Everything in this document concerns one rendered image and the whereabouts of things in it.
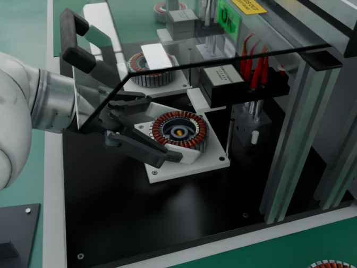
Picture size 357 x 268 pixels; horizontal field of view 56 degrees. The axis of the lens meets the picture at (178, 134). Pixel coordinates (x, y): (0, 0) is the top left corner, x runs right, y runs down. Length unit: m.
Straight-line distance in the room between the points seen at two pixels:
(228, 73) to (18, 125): 0.36
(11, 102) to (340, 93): 0.48
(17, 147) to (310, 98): 0.30
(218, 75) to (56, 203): 0.36
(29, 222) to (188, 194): 1.08
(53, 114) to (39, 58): 2.16
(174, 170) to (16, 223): 1.08
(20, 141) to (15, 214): 1.29
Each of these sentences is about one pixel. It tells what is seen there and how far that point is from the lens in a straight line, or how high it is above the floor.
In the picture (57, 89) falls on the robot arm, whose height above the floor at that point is 0.95.
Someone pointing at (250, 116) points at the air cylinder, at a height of 0.82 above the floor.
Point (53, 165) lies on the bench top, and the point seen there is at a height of 0.75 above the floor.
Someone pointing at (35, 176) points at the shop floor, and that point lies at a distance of 1.75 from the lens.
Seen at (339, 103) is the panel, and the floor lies 0.89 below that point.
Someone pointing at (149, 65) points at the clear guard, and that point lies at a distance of 0.32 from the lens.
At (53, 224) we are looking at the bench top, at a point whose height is 0.75.
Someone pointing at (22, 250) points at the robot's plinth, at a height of 0.02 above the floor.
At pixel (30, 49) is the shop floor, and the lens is 2.80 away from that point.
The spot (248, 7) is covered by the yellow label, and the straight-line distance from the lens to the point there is 0.45.
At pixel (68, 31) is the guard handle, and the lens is 0.41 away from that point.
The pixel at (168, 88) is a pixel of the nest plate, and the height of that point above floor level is 0.78.
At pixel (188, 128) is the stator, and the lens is 0.65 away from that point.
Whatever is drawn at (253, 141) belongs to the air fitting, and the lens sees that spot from 0.65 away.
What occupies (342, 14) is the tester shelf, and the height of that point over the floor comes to 1.10.
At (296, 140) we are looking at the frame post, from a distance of 0.43.
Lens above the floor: 1.23
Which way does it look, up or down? 43 degrees down
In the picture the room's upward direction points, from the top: straight up
